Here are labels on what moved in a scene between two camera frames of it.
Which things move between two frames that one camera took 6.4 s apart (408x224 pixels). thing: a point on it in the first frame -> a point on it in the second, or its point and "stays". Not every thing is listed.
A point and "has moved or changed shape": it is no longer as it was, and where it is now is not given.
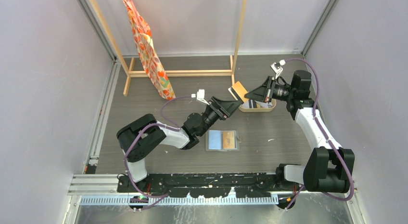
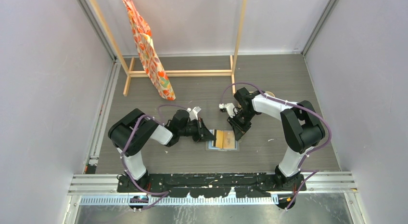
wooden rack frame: (127, 64) stays
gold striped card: (239, 92) has moved or changed shape
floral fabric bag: (144, 41) stays
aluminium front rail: (100, 184) stays
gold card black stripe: (229, 139) stays
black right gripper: (265, 93) -> (239, 130)
